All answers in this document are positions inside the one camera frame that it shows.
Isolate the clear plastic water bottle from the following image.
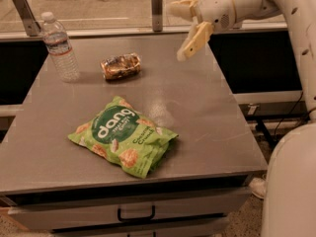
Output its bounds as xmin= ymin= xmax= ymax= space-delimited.
xmin=40 ymin=12 xmax=80 ymax=82

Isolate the orange soda can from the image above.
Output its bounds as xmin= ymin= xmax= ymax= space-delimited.
xmin=100 ymin=53 xmax=141 ymax=80

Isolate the left metal railing post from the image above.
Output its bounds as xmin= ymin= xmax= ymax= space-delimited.
xmin=12 ymin=0 xmax=40 ymax=37

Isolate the white sneaker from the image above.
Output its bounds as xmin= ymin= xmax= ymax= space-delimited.
xmin=249 ymin=178 xmax=266 ymax=199

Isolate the grey drawer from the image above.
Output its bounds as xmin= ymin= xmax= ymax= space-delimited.
xmin=51 ymin=217 xmax=229 ymax=237
xmin=9 ymin=187 xmax=250 ymax=230

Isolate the green dang chips bag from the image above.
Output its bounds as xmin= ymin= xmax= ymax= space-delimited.
xmin=68 ymin=96 xmax=178 ymax=179

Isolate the middle metal railing post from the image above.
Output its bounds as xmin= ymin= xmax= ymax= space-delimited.
xmin=151 ymin=0 xmax=163 ymax=32

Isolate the grey upper drawer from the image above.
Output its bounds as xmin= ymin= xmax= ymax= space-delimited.
xmin=9 ymin=187 xmax=250 ymax=230

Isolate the black drawer handle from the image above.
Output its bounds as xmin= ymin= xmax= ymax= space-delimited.
xmin=117 ymin=205 xmax=156 ymax=223

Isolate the grey lower drawer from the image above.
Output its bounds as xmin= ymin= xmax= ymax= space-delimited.
xmin=51 ymin=217 xmax=229 ymax=237

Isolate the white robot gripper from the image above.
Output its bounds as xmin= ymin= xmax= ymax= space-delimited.
xmin=169 ymin=0 xmax=236 ymax=61

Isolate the horizontal metal rail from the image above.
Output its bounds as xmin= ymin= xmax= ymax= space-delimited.
xmin=0 ymin=21 xmax=287 ymax=42

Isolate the metal railing post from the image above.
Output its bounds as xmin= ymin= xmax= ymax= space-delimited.
xmin=151 ymin=0 xmax=163 ymax=32
xmin=12 ymin=0 xmax=40 ymax=37

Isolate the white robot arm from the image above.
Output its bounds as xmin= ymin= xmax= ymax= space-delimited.
xmin=169 ymin=0 xmax=316 ymax=237

